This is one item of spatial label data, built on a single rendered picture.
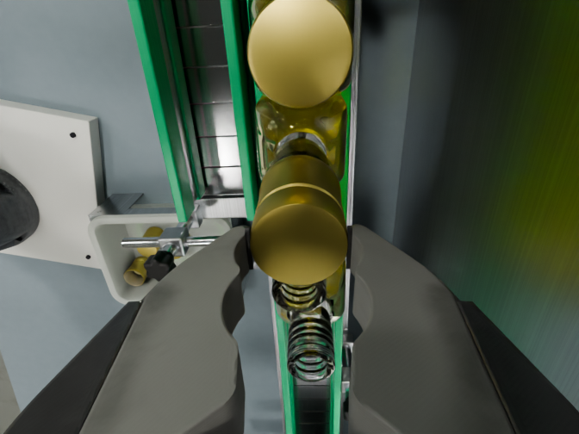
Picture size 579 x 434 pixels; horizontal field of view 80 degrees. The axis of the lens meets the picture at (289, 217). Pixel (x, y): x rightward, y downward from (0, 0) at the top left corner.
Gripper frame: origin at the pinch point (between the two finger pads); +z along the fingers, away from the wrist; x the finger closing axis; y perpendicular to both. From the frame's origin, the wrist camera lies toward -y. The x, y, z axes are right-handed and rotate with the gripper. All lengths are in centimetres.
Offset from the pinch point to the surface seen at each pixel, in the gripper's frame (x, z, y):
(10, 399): -186, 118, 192
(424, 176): 15.2, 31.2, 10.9
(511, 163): 12.1, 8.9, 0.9
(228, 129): -8.7, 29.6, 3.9
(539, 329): 12.2, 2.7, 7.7
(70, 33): -32, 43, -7
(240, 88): -5.3, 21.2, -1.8
